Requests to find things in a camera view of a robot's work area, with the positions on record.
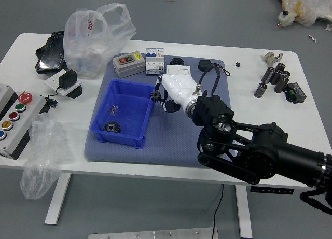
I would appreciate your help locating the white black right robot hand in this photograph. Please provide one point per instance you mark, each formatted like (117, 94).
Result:
(179, 87)

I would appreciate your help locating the small black gear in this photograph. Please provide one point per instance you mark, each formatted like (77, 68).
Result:
(155, 96)

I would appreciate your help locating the big black gear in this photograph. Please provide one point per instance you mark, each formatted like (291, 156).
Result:
(112, 127)

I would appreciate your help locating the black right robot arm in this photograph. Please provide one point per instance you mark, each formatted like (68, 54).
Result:
(259, 151)

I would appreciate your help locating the blue plastic box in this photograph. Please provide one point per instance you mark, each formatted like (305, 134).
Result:
(127, 106)

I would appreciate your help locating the grey coloured-button control box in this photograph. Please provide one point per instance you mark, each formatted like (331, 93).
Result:
(18, 135)

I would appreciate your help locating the white blue circuit breaker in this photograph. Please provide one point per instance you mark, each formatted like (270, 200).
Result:
(155, 58)

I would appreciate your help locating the blue-grey mat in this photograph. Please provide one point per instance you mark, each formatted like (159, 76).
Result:
(168, 148)

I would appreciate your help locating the small clear screw bag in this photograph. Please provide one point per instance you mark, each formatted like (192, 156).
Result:
(114, 110)

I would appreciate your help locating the black cylindrical capacitor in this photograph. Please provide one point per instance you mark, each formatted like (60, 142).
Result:
(286, 74)
(280, 67)
(260, 90)
(281, 84)
(275, 77)
(268, 74)

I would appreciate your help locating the white grey connector plug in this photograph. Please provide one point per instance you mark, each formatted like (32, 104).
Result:
(269, 57)

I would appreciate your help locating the large clear plastic bag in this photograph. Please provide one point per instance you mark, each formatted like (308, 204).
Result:
(90, 49)

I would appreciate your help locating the black stand block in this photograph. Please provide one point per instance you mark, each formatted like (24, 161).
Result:
(76, 92)

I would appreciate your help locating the black power adapter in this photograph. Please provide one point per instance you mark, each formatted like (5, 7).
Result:
(68, 78)

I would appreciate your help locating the black green terminal module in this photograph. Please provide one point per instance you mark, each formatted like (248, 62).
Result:
(295, 93)

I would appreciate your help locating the white part with black cap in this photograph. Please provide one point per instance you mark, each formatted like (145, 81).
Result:
(285, 18)

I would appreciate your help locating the white socket plate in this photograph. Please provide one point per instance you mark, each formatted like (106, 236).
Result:
(52, 81)

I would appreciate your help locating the black textured package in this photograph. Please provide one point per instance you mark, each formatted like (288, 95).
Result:
(50, 55)

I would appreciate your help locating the black table control panel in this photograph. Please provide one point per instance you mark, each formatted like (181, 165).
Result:
(272, 191)

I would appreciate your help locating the white table leg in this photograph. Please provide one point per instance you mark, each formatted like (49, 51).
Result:
(57, 197)
(243, 213)

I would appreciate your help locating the small white floor scrap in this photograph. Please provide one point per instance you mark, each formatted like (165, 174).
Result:
(312, 38)

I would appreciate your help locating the crumpled clear plastic bag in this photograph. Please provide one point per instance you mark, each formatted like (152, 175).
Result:
(42, 156)

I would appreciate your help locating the plastic-wrapped yellow white heap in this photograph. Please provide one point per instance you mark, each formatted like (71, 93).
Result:
(311, 3)

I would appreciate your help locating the white wall switch plate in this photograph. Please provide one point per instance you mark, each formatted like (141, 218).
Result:
(179, 69)

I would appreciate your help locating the grey red-green switch box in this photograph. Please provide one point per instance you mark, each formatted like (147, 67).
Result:
(128, 64)

